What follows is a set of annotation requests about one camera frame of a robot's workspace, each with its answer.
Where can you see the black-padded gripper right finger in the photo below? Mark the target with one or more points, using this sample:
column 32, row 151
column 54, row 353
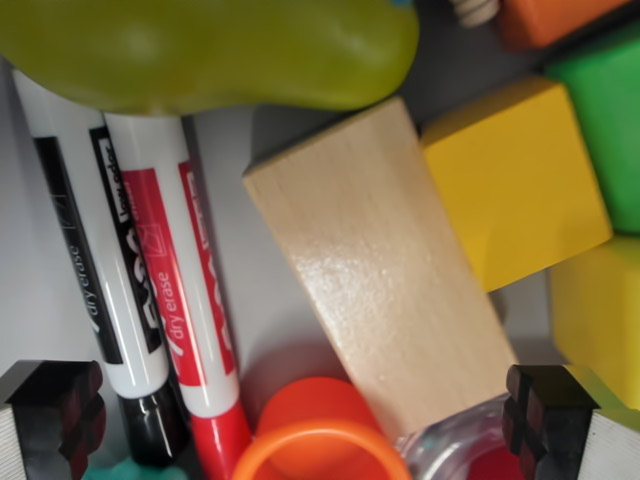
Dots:
column 560, row 430

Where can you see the black-padded gripper left finger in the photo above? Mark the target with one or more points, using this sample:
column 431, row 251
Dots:
column 45, row 425

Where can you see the small red foam cube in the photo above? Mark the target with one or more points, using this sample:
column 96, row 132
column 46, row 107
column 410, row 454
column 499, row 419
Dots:
column 487, row 465

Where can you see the teal spiky rubber ball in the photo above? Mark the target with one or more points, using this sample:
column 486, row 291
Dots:
column 130, row 470

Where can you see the clear glass jar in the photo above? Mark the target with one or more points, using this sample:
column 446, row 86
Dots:
column 440, row 440

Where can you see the yellow wooden block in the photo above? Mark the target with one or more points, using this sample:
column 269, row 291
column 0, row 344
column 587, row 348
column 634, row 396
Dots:
column 600, row 310

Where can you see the black dry erase marker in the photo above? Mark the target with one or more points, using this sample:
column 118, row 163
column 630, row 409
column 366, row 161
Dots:
column 80, row 250

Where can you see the red dry erase marker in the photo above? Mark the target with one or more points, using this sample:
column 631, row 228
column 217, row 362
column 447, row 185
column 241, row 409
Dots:
column 165, row 260

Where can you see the long natural wooden block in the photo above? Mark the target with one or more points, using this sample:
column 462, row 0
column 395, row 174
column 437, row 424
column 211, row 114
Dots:
column 380, row 260

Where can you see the orange plastic cup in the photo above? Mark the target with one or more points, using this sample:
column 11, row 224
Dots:
column 310, row 405

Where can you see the yellow wooden cube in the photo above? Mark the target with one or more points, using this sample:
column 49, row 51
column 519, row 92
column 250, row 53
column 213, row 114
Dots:
column 515, row 180

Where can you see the green wooden cylinder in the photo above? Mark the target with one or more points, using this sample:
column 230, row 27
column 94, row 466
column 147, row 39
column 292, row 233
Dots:
column 610, row 130

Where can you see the olive green pear toy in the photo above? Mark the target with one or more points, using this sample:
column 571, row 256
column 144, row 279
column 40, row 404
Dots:
column 200, row 50

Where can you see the orange wooden block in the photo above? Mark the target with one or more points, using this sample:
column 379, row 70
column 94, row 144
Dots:
column 545, row 20

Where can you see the wooden threaded bolt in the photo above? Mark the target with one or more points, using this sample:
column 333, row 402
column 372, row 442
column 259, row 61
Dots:
column 470, row 10

